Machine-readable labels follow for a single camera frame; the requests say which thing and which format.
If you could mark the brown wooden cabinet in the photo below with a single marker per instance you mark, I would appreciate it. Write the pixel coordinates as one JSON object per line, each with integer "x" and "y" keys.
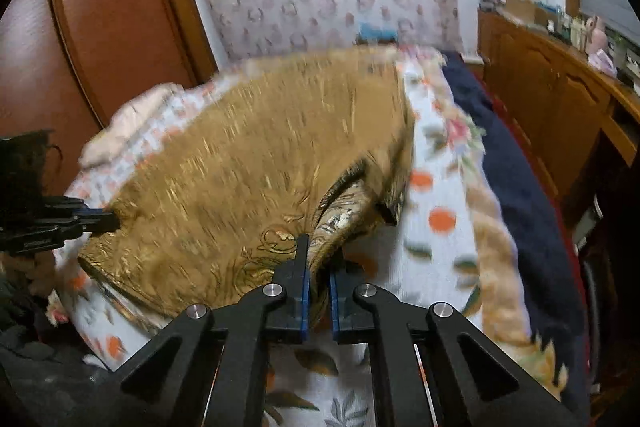
{"x": 560, "y": 107}

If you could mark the dark cloth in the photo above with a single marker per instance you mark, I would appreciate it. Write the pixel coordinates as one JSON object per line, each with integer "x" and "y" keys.
{"x": 35, "y": 332}

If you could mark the light purple container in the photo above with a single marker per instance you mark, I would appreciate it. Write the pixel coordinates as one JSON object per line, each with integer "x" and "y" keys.
{"x": 604, "y": 64}

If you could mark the dark blue blanket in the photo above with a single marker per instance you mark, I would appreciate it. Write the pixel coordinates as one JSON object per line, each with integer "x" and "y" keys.
{"x": 525, "y": 187}

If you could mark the brown wooden louvered wardrobe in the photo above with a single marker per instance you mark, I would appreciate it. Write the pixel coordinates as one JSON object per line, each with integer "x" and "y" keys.
{"x": 100, "y": 17}

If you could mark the light pink folded quilt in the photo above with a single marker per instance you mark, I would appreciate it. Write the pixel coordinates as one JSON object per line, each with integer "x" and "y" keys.
{"x": 130, "y": 127}

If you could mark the pink figurine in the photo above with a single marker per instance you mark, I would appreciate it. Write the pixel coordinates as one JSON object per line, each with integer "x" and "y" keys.
{"x": 596, "y": 36}

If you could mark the blue box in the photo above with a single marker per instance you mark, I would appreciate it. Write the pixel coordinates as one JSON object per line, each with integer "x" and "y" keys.
{"x": 377, "y": 32}

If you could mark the golden patterned garment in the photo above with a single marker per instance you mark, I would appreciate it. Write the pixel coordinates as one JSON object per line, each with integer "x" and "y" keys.
{"x": 240, "y": 177}

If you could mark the cluster of small bottles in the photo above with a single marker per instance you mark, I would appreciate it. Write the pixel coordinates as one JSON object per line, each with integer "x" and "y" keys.
{"x": 570, "y": 29}

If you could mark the cardboard box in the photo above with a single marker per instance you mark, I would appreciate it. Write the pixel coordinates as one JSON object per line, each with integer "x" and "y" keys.
{"x": 517, "y": 9}

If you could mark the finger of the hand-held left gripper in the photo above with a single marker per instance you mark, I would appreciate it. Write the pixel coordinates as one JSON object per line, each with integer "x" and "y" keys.
{"x": 75, "y": 222}

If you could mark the person's left forearm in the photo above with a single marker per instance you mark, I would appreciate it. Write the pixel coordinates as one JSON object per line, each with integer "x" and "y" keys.
{"x": 37, "y": 272}

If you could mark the floral bed blanket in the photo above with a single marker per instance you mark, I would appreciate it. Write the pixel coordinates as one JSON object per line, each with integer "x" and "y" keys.
{"x": 450, "y": 207}

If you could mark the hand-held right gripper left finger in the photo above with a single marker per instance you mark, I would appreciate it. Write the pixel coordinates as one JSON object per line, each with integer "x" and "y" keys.
{"x": 303, "y": 302}

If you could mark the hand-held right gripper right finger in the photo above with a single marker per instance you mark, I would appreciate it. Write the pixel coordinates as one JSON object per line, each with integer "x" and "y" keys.
{"x": 335, "y": 307}

